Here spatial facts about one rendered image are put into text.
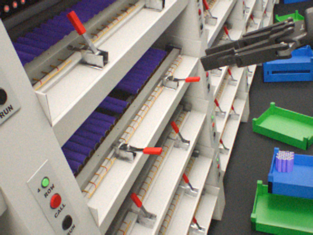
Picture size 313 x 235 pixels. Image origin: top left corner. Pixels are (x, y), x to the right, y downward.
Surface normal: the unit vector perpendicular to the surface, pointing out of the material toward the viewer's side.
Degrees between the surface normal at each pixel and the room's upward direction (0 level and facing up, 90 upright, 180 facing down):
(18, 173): 90
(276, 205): 0
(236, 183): 0
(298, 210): 0
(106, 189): 16
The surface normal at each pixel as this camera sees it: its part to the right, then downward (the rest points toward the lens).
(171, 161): 0.06, -0.77
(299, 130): -0.19, -0.81
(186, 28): -0.36, 0.58
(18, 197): 0.91, 0.06
